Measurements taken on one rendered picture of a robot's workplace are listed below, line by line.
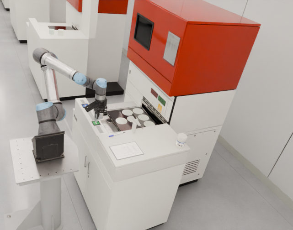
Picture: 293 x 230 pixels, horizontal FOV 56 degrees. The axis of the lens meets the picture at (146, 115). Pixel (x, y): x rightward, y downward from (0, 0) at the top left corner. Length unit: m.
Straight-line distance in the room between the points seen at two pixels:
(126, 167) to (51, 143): 0.53
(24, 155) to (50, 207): 0.53
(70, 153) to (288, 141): 2.32
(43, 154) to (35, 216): 0.75
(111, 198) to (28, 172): 0.59
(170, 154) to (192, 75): 0.65
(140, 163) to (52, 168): 0.60
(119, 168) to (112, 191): 0.21
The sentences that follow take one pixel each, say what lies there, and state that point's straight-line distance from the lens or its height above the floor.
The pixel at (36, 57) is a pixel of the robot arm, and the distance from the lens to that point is 2.12.
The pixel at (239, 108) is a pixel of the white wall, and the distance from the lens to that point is 3.74.
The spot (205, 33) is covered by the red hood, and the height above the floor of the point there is 1.73.
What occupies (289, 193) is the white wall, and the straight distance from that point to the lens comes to 3.58.
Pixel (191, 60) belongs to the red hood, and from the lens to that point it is 2.14.
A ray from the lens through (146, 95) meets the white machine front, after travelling 2.59.
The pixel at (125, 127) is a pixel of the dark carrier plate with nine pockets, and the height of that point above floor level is 0.90.
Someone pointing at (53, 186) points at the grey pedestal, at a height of 0.55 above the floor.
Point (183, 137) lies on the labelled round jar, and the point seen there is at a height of 1.06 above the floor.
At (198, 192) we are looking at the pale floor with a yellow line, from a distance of 3.22.
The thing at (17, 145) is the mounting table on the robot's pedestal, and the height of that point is 0.82.
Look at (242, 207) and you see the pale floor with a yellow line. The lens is 3.31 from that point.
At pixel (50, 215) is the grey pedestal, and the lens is 2.52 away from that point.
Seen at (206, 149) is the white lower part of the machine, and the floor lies 0.53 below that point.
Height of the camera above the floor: 2.23
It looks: 32 degrees down
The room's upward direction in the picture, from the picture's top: 12 degrees clockwise
